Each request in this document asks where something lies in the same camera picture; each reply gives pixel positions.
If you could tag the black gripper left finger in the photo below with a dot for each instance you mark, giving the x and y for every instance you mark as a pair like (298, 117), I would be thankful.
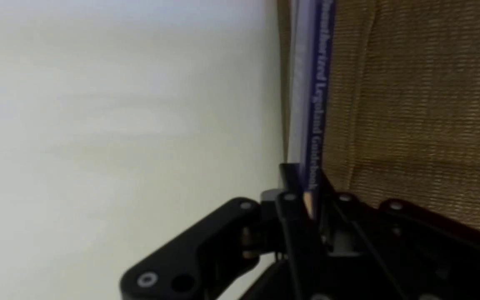
(303, 242)

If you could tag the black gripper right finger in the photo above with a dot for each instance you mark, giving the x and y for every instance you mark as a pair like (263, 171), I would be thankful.
(359, 276)

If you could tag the brown fabric sofa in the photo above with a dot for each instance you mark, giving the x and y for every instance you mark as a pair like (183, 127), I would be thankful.
(404, 104)

